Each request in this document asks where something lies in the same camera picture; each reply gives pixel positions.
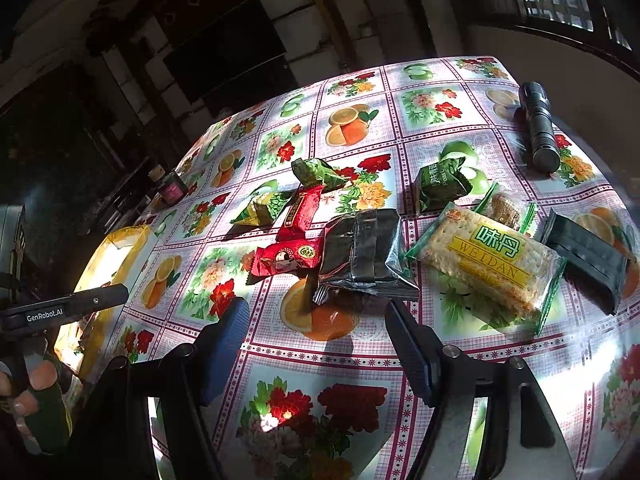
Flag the silver foil snack packet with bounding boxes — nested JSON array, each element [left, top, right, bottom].
[[312, 208, 422, 306]]

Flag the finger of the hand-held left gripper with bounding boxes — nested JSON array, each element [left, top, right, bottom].
[[65, 283, 130, 318]]

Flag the dark patterned wall hanging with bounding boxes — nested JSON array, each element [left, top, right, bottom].
[[150, 0, 256, 48]]

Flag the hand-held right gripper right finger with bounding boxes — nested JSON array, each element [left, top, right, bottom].
[[385, 300, 573, 480]]

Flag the yellow label cracker packet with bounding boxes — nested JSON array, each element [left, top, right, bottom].
[[404, 201, 569, 337]]

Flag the dark furniture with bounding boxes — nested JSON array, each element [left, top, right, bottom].
[[0, 60, 166, 241]]

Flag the black flashlight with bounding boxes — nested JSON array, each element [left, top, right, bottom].
[[517, 81, 562, 173]]

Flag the dark foil snack packet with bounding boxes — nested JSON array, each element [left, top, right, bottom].
[[541, 209, 635, 317]]

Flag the person's left hand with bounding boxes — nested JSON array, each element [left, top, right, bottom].
[[0, 359, 71, 456]]

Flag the long red snack packet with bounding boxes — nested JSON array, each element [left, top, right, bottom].
[[276, 185, 326, 242]]

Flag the fruit and flower print tablecloth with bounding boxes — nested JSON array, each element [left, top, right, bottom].
[[52, 55, 640, 480]]

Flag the dark jar with cork lid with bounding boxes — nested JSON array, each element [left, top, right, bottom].
[[157, 164, 190, 207]]

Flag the red snack packet with face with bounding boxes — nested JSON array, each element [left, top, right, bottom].
[[253, 239, 327, 282]]

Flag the green triangular snack packet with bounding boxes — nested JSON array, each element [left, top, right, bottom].
[[291, 158, 347, 192], [230, 191, 294, 226]]

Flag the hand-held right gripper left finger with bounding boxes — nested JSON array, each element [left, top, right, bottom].
[[70, 297, 250, 480]]

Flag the dark green peas packet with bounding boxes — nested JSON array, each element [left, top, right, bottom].
[[417, 156, 474, 214]]

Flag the dark wall panel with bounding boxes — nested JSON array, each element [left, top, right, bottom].
[[162, 0, 301, 117]]

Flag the small clear biscuit packet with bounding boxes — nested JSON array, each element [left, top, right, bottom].
[[474, 182, 540, 239]]

